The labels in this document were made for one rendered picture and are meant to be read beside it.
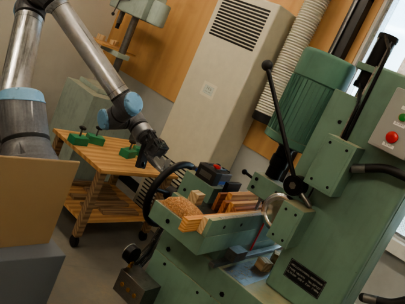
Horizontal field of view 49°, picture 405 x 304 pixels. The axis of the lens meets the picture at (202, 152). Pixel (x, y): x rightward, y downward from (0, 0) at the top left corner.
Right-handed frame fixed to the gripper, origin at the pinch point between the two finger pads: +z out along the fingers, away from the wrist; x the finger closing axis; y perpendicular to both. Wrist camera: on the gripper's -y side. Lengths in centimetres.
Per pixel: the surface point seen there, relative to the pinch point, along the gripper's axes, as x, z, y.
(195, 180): -20.6, 23.2, 22.2
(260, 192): -14, 40, 36
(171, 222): -43, 38, 20
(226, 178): -10.3, 26.7, 27.7
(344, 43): 121, -39, 84
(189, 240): -43, 46, 22
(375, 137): -27, 55, 77
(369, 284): 124, 78, 0
